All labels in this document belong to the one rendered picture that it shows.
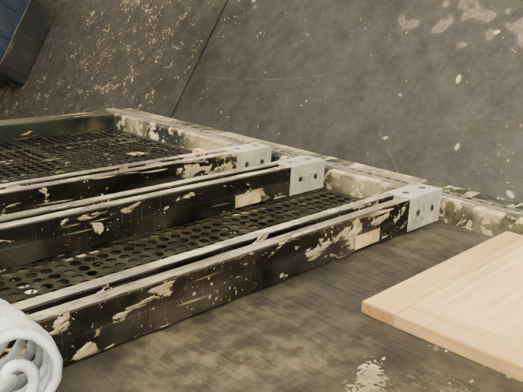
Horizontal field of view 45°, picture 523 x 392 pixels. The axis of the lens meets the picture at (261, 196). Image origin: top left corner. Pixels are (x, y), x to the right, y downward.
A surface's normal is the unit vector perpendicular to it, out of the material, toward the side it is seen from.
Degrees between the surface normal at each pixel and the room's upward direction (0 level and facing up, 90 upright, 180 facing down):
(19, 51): 90
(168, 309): 90
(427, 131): 0
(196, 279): 90
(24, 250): 90
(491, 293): 60
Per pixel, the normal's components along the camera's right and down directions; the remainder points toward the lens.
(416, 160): -0.58, -0.33
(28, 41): 0.73, 0.21
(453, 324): 0.04, -0.96
